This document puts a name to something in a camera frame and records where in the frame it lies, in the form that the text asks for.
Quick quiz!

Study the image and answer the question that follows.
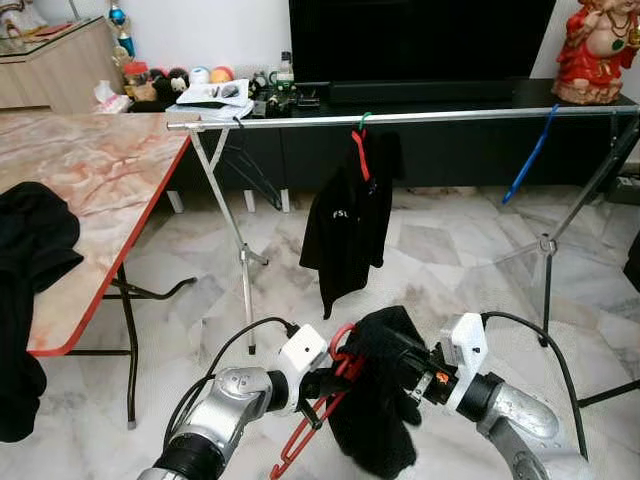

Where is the red plastic hanger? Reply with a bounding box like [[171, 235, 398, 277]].
[[270, 322, 366, 479]]

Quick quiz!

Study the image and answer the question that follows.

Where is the black knit garment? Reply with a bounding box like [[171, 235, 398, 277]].
[[328, 305, 431, 479]]

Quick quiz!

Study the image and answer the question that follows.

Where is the blue plastic hanger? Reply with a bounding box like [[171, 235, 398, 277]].
[[502, 103, 561, 206]]

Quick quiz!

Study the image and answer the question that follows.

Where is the black shirt with red collar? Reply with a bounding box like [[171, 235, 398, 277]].
[[298, 128, 406, 319]]

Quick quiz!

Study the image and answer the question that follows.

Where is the black low TV console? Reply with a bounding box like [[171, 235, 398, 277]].
[[130, 80, 640, 191]]

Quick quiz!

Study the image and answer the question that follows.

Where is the silver metal clothes rack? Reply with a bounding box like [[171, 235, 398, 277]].
[[165, 105, 640, 353]]

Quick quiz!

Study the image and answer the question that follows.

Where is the grey power strip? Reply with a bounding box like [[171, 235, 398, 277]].
[[615, 175, 640, 201]]

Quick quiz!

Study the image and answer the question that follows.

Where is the black soundbar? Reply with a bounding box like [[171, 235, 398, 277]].
[[330, 78, 531, 106]]

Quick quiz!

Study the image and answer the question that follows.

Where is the marble pattern folding table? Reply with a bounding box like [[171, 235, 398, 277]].
[[0, 110, 199, 429]]

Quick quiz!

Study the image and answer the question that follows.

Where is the stack of white papers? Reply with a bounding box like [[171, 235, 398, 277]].
[[165, 80, 253, 121]]

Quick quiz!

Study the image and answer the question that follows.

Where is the clear bottle with green label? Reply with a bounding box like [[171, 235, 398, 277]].
[[277, 52, 296, 89]]

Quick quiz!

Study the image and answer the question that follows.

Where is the black crumpled garment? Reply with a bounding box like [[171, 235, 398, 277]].
[[0, 182, 84, 443]]

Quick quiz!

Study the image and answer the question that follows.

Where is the black flat television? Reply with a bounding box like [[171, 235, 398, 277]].
[[288, 0, 556, 86]]

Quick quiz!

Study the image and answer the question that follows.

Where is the pink tissue box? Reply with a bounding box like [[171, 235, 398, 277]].
[[93, 80, 131, 113]]

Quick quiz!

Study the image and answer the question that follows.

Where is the jar with red lid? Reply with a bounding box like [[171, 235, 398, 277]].
[[122, 60, 151, 101]]

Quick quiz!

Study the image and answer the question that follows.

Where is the red seated figure statue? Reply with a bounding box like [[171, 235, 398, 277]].
[[550, 0, 640, 106]]

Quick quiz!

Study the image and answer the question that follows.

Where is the gold and blue trophy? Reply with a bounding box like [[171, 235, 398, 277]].
[[108, 0, 136, 59]]

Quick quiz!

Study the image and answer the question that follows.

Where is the light wooden sideboard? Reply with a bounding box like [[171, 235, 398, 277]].
[[0, 18, 126, 113]]

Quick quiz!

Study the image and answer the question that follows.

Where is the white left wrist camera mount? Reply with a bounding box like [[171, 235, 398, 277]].
[[275, 323, 331, 386]]

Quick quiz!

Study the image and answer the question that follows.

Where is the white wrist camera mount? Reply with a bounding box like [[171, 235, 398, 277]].
[[440, 313, 491, 409], [275, 323, 331, 386]]

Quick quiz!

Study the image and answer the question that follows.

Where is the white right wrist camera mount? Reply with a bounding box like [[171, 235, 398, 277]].
[[440, 313, 491, 409]]

